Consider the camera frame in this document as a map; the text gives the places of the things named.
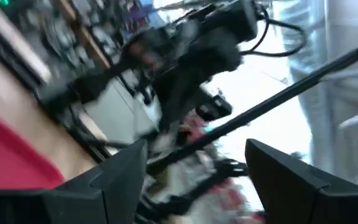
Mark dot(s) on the black frame post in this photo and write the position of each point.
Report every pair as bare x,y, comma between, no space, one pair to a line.
259,109

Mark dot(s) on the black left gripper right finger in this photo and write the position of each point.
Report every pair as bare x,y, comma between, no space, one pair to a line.
306,199

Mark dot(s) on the silver ventilation duct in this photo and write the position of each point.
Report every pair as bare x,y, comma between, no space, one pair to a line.
337,93

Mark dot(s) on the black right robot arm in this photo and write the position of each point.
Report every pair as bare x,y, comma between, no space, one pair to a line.
228,20

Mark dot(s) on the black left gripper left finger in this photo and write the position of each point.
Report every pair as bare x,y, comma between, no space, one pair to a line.
73,202

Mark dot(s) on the red plastic tray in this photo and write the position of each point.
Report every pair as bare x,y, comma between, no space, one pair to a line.
11,155

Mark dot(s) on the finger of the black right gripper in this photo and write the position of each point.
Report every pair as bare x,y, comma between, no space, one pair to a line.
213,107
176,99

